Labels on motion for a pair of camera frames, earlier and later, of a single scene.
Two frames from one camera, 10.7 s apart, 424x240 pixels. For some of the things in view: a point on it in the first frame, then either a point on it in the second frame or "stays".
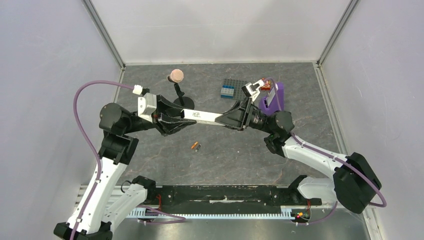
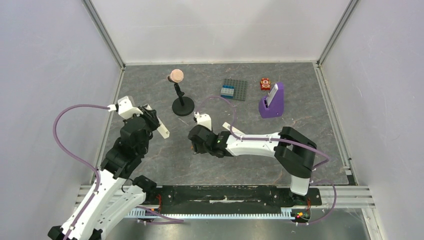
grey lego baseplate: x=238 y=93 stays
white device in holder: x=271 y=95 stays
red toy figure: x=267 y=86 stays
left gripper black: x=169 y=124 -> x=150 y=116
